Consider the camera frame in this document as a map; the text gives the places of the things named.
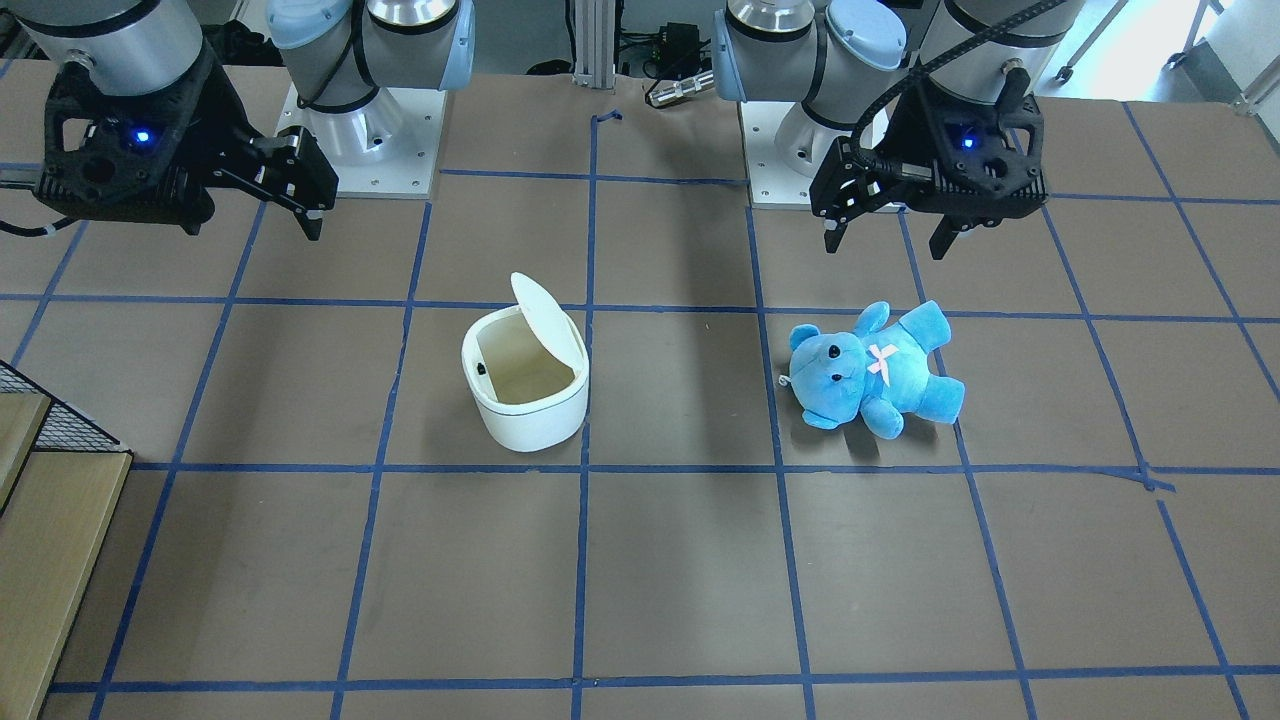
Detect wooden shelf unit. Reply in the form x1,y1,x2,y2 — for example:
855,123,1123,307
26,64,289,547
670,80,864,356
1,363,133,719

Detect blue teddy bear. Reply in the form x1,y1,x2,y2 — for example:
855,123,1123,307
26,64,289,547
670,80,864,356
778,300,966,439

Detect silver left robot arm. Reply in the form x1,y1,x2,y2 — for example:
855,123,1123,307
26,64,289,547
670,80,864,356
710,1,1082,260

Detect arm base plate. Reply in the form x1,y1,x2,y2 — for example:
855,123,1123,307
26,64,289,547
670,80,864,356
276,86,451,200
739,101,842,211

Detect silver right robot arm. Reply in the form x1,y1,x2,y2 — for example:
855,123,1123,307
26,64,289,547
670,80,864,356
3,1,475,241

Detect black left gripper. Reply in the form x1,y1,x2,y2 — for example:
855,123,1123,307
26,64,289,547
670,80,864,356
810,76,1050,261

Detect white trash can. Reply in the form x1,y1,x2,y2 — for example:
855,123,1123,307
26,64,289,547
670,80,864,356
460,272,590,454

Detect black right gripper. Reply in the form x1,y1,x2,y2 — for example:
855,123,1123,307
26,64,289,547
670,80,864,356
32,45,339,241

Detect aluminium frame post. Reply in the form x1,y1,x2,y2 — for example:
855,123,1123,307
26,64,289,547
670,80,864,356
568,0,620,92

